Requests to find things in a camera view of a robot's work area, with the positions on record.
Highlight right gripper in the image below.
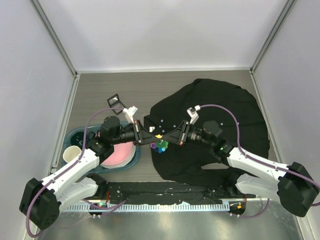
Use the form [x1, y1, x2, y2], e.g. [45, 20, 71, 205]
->
[162, 120, 214, 149]

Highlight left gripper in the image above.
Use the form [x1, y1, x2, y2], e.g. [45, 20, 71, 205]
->
[111, 119, 160, 147]

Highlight rainbow flower brooch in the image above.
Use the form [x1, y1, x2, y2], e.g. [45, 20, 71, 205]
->
[150, 134, 169, 154]

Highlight black button shirt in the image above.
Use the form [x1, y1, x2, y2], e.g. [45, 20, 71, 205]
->
[143, 78, 270, 187]

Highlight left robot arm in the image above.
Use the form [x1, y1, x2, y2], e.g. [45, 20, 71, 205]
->
[19, 116, 161, 238]

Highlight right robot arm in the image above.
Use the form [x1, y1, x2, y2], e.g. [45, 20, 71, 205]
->
[161, 121, 320, 217]

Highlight white plate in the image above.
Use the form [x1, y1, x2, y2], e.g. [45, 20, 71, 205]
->
[101, 143, 138, 170]

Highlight black folding mirror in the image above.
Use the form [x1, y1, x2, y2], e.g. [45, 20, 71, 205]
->
[107, 93, 126, 115]

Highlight blue plastic bin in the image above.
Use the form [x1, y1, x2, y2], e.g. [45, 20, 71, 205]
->
[63, 127, 141, 174]

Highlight dark green mug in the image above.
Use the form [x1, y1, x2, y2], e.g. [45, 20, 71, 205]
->
[70, 131, 96, 149]

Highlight light blue mug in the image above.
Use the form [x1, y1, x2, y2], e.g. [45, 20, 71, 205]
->
[62, 145, 82, 163]

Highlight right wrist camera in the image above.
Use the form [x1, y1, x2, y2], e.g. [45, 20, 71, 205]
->
[186, 105, 201, 125]

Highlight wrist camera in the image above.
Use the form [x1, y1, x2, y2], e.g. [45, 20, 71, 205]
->
[186, 105, 201, 125]
[122, 106, 138, 124]

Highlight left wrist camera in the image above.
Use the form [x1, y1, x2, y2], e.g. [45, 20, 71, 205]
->
[122, 106, 138, 124]

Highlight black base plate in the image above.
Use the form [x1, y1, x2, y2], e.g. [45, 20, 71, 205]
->
[85, 182, 256, 205]

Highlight white cable duct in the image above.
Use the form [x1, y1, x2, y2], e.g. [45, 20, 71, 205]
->
[63, 201, 230, 213]

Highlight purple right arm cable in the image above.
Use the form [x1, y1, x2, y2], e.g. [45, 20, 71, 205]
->
[198, 104, 320, 220]

